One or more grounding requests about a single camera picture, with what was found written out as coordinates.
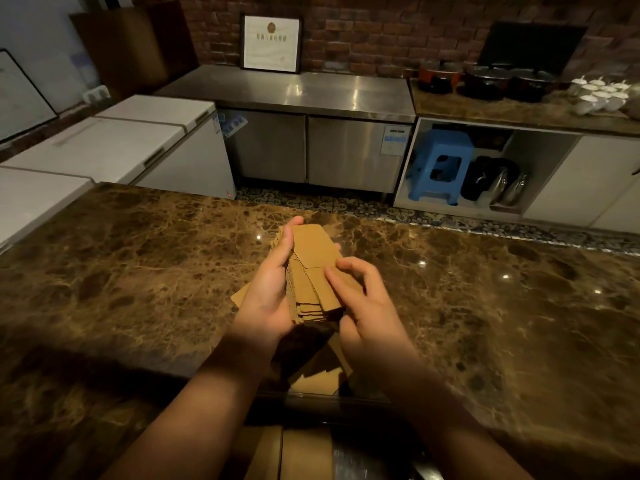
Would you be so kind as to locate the person's left hand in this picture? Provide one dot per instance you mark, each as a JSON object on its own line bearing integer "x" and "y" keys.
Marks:
{"x": 260, "y": 299}

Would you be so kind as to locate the person's right hand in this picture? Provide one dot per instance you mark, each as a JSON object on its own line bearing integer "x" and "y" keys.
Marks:
{"x": 375, "y": 324}

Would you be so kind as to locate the person's left thumb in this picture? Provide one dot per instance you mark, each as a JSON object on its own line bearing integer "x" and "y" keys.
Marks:
{"x": 286, "y": 244}

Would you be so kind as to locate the person's right thumb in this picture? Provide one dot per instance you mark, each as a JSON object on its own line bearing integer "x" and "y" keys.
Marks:
{"x": 342, "y": 285}

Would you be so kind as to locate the stack of brown cardboard cutouts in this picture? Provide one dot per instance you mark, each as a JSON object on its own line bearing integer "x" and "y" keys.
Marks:
{"x": 302, "y": 314}

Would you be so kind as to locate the person's left forearm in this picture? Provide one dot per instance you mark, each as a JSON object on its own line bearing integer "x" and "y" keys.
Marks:
{"x": 200, "y": 419}

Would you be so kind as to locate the person's right forearm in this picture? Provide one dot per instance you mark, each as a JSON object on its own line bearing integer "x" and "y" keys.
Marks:
{"x": 450, "y": 429}

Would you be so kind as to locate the brown cardboard scrap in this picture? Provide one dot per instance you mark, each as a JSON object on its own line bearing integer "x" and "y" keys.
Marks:
{"x": 241, "y": 295}
{"x": 320, "y": 383}

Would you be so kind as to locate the stainless steel counter cabinet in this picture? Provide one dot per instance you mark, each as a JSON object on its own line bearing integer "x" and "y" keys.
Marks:
{"x": 310, "y": 124}

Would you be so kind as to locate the blue sticker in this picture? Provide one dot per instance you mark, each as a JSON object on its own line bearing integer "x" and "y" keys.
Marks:
{"x": 233, "y": 124}

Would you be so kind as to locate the white and blue label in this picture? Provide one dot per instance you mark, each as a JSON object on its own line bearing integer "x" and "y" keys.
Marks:
{"x": 395, "y": 140}

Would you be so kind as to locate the blue plastic stool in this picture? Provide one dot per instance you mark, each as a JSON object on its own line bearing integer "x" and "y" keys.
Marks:
{"x": 440, "y": 149}

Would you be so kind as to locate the white chest freezer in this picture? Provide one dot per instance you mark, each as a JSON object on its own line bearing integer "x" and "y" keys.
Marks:
{"x": 35, "y": 199}
{"x": 150, "y": 139}

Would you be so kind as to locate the open cardboard box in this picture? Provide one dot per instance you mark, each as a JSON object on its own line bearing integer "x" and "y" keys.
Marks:
{"x": 300, "y": 454}

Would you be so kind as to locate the black cooking pot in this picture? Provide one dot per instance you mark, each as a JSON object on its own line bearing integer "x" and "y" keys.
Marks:
{"x": 480, "y": 177}

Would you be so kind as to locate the black framed certificate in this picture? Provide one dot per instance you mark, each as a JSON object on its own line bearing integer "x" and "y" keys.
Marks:
{"x": 271, "y": 43}

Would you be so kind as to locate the orange cooking pot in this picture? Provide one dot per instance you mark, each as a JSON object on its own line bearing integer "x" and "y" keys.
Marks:
{"x": 439, "y": 78}

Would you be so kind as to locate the black pot with lid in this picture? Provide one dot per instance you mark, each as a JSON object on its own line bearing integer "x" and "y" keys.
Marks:
{"x": 486, "y": 83}
{"x": 532, "y": 87}

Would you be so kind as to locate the brown wooden board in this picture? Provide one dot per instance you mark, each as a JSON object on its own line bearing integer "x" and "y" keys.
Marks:
{"x": 130, "y": 49}

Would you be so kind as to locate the white cabinet with marble top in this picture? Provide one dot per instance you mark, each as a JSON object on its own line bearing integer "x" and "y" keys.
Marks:
{"x": 580, "y": 179}

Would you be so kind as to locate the black flat panel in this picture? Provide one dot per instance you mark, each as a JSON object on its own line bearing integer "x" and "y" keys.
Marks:
{"x": 532, "y": 44}

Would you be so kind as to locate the group of white cups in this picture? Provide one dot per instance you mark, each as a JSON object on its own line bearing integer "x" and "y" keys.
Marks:
{"x": 600, "y": 97}

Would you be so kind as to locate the white wall socket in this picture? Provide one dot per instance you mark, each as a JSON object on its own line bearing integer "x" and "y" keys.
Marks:
{"x": 96, "y": 94}

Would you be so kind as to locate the white board with black frame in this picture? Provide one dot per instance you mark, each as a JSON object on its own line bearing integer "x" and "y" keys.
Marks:
{"x": 20, "y": 99}

